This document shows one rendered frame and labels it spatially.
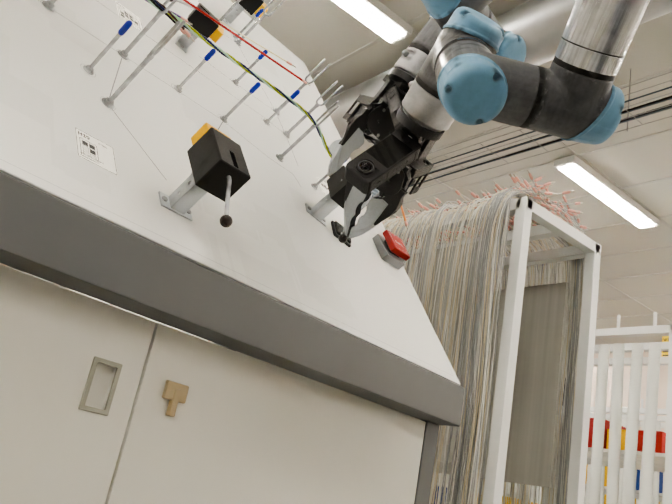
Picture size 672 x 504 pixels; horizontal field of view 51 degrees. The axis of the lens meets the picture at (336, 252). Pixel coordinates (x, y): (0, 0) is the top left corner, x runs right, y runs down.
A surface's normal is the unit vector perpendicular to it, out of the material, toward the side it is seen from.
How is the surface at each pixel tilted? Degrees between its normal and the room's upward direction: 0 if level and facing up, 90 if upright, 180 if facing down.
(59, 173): 55
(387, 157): 73
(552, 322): 90
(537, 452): 90
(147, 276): 90
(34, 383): 90
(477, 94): 141
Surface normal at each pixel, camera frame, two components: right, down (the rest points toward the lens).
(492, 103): -0.05, 0.53
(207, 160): -0.63, -0.36
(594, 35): -0.45, 0.33
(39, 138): 0.72, -0.60
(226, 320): 0.75, -0.07
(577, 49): -0.69, 0.18
